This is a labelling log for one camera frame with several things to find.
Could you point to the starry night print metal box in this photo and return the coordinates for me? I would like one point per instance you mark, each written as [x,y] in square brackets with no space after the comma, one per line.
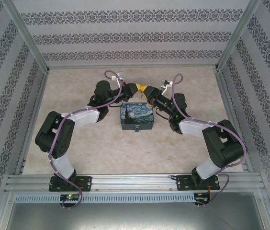
[135,115]

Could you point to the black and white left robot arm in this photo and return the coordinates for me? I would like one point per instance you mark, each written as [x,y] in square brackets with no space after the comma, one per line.
[53,136]

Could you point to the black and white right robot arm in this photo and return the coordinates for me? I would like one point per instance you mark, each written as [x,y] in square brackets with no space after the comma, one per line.
[228,148]

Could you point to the grey metal sheet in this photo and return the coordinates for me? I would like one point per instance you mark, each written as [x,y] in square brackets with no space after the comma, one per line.
[135,218]

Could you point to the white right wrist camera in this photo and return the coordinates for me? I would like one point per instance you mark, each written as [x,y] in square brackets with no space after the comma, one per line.
[166,83]

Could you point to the aluminium side rail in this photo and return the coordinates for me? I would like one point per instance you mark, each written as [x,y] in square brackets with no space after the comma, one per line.
[34,119]
[229,107]

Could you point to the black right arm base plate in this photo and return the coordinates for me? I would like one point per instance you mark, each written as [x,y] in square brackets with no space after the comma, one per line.
[181,183]

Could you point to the aluminium mounting rail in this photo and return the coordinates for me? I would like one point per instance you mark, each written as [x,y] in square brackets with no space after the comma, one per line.
[135,182]

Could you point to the aluminium frame post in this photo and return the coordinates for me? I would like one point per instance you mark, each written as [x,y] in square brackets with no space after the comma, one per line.
[237,33]
[28,33]

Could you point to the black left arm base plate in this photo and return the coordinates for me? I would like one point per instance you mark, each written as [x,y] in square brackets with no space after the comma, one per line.
[87,183]

